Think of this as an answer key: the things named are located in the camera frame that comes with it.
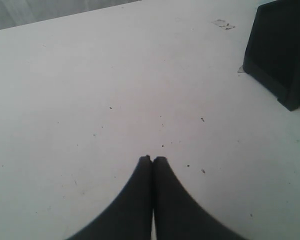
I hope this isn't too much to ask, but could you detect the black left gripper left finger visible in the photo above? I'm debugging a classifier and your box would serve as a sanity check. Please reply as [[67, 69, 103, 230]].
[[70, 155, 153, 240]]

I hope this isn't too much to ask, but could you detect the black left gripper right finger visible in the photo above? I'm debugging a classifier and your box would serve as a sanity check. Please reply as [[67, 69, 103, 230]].
[[152, 156, 243, 240]]

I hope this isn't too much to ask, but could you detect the black metal shelf rack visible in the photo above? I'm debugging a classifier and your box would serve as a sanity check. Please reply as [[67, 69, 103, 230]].
[[242, 0, 300, 111]]

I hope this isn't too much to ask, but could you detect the clear tape piece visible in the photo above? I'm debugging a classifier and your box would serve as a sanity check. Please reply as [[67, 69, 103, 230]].
[[212, 19, 235, 30]]

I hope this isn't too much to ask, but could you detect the white backdrop curtain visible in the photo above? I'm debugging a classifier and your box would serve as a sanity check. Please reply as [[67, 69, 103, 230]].
[[0, 0, 134, 30]]

